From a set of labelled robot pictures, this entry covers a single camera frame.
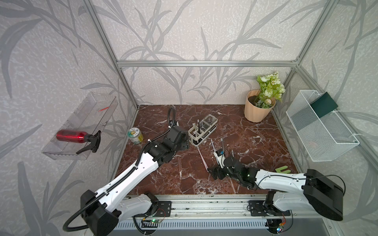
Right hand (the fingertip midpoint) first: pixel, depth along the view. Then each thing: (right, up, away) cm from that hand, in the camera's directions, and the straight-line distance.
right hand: (212, 165), depth 83 cm
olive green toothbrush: (-10, +18, +9) cm, 23 cm away
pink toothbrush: (-5, +1, +8) cm, 9 cm away
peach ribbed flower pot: (+30, +30, +19) cm, 47 cm away
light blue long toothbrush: (+2, +9, +14) cm, 16 cm away
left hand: (-16, +15, -6) cm, 23 cm away
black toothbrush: (-8, +25, +6) cm, 27 cm away
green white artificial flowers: (+38, +46, +8) cm, 60 cm away
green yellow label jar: (-49, +16, +10) cm, 52 cm away
